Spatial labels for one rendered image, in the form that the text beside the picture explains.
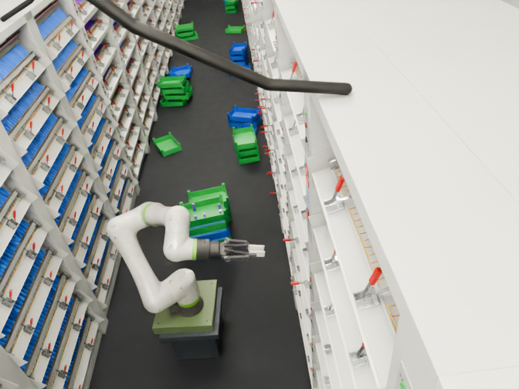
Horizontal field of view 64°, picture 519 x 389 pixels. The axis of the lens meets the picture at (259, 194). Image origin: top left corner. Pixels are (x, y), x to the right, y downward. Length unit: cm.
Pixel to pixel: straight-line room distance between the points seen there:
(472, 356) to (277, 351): 214
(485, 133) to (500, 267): 30
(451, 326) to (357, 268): 39
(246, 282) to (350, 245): 203
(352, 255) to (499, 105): 39
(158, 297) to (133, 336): 68
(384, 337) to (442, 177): 29
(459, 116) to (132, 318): 245
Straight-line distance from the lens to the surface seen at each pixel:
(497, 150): 76
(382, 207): 61
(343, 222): 95
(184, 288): 222
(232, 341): 264
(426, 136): 77
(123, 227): 214
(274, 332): 264
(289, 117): 179
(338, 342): 123
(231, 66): 84
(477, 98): 92
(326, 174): 109
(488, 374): 47
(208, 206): 301
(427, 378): 49
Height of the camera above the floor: 220
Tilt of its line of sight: 38 degrees down
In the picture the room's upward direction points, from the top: 7 degrees counter-clockwise
